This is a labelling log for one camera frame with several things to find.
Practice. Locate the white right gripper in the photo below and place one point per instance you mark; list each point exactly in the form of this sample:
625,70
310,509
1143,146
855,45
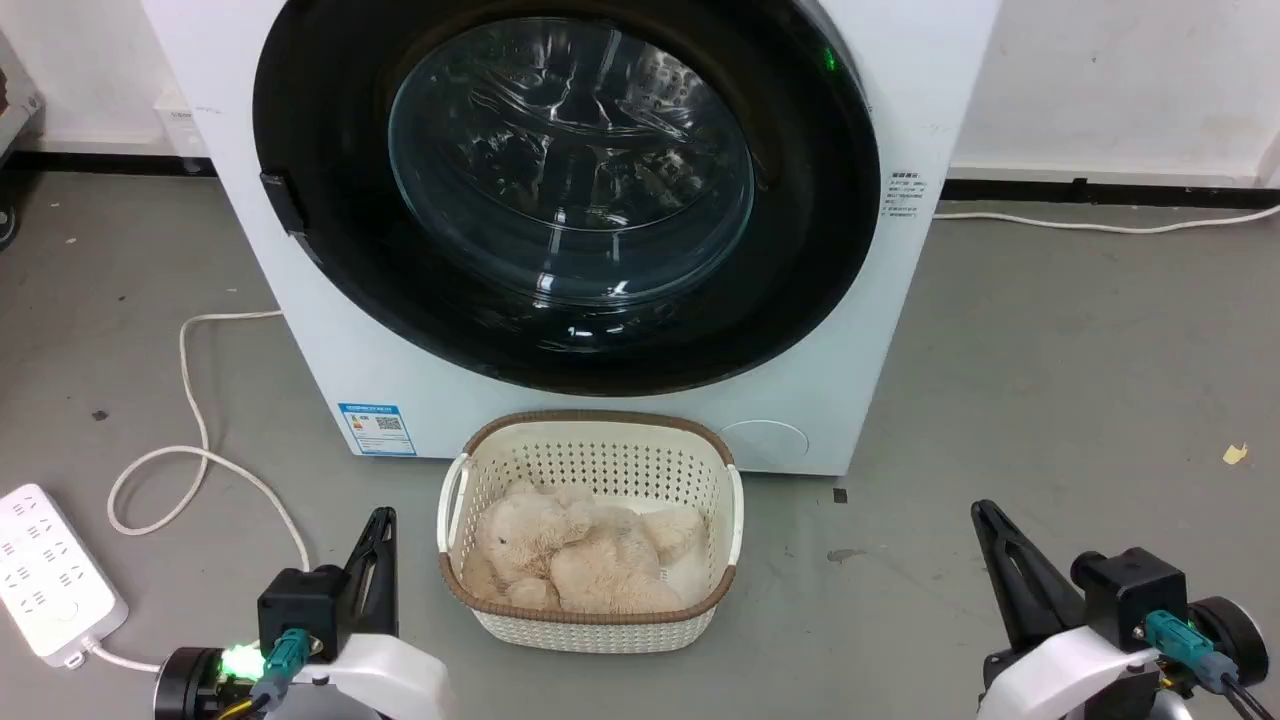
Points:
1070,680

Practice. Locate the beige plush teddy bear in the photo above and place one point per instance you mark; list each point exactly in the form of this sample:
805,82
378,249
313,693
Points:
600,570

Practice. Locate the cream perforated laundry basket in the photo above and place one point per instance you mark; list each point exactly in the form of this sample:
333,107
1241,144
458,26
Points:
600,455

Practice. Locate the white wall outlet box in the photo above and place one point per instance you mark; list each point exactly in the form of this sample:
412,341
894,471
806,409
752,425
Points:
180,125

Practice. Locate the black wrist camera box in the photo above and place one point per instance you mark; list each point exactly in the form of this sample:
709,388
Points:
1135,590
300,605

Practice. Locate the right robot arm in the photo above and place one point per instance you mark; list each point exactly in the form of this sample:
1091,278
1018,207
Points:
1235,630

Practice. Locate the round black glass washer door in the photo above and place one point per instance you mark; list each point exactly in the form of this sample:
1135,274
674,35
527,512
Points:
320,100

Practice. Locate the blue energy label sticker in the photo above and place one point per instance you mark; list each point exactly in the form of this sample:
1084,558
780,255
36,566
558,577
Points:
377,430

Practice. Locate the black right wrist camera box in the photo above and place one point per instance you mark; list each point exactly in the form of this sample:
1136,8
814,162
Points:
1135,590

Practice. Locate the white front-load washing machine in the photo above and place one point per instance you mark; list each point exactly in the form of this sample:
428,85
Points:
330,340

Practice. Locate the yellow paper scrap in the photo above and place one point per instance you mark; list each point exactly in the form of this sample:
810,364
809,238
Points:
1235,454

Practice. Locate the small white text sticker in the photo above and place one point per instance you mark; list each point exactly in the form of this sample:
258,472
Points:
904,195

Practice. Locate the round white filter cover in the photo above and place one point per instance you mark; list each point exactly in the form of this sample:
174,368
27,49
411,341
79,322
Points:
765,447

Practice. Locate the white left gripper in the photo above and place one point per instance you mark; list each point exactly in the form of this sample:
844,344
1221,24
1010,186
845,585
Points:
390,675

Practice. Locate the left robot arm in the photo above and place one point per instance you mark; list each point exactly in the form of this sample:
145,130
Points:
190,685

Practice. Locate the white power strip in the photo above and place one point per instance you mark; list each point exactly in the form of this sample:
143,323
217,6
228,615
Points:
45,570

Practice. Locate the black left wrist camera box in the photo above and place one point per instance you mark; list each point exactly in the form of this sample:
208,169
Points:
300,605

